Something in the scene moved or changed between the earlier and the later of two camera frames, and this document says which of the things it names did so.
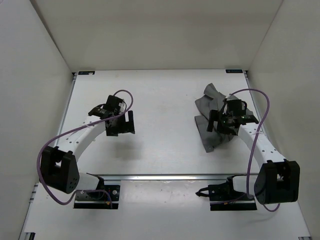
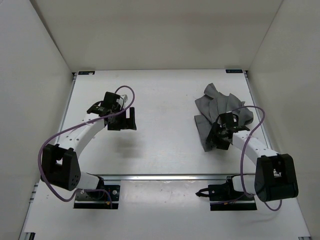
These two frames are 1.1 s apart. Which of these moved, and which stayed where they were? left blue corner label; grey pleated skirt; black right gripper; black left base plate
Moved: black right gripper
Stayed: black left base plate; left blue corner label; grey pleated skirt
